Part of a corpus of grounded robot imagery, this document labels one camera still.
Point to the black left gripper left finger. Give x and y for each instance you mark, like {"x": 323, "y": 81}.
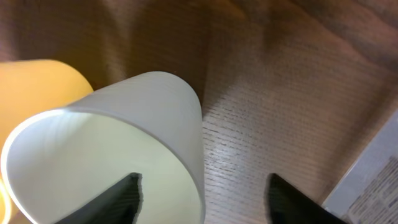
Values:
{"x": 119, "y": 204}

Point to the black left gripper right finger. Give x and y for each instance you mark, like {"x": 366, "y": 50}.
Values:
{"x": 287, "y": 205}

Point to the cream white plastic cup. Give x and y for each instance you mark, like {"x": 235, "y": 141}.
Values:
{"x": 153, "y": 126}

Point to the yellow plastic cup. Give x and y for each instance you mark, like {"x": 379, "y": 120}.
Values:
{"x": 48, "y": 154}

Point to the clear plastic container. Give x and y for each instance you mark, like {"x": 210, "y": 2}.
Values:
{"x": 367, "y": 193}

